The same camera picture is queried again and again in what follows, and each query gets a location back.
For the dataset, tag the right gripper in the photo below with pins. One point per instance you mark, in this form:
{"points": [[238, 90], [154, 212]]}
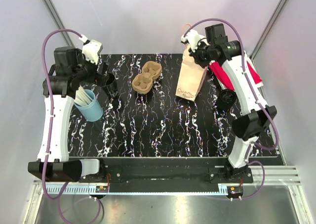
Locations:
{"points": [[194, 56]]}

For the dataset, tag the light blue holder cup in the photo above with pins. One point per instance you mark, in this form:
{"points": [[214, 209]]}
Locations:
{"points": [[93, 111]]}

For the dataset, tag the black marble pattern mat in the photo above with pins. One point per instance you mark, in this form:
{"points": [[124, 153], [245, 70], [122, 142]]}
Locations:
{"points": [[156, 124]]}

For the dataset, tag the brown pulp cup carrier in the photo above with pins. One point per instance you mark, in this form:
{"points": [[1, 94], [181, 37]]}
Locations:
{"points": [[143, 82]]}

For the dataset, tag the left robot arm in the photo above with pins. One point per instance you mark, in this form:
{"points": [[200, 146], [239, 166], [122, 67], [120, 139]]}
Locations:
{"points": [[62, 83]]}

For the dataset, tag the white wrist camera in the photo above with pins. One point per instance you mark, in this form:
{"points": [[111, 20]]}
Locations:
{"points": [[91, 49], [193, 38]]}

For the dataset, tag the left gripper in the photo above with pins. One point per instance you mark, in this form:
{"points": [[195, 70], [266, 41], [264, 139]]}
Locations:
{"points": [[100, 78]]}

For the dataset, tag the aluminium frame rail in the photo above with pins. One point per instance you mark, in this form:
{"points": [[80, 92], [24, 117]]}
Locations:
{"points": [[276, 196]]}

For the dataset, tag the black coffee cup right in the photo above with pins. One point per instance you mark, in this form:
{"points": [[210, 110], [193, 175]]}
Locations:
{"points": [[226, 99]]}

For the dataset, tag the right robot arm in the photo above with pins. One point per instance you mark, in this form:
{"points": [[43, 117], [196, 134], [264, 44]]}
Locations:
{"points": [[257, 115]]}

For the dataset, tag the black coffee cup left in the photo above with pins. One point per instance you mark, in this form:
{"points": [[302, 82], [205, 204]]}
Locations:
{"points": [[111, 88]]}

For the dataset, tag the beige paper takeout bag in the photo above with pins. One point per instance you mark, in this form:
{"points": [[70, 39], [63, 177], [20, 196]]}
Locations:
{"points": [[191, 77]]}

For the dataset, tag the black coffee cup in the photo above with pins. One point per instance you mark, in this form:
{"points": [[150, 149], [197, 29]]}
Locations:
{"points": [[111, 88], [226, 99]]}

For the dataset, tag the red cloth napkin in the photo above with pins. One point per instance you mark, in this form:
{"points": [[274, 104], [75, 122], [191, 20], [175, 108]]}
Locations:
{"points": [[254, 73]]}

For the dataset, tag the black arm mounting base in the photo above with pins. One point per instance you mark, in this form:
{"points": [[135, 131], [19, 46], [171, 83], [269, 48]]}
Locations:
{"points": [[212, 169]]}

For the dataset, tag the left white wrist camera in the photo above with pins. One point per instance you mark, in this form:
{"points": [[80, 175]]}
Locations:
{"points": [[91, 49]]}

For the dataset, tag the white wooden stirrer bundle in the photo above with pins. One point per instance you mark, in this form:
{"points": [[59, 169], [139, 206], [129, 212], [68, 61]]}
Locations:
{"points": [[82, 98]]}

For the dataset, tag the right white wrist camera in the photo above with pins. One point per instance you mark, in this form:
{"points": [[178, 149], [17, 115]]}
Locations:
{"points": [[193, 38]]}

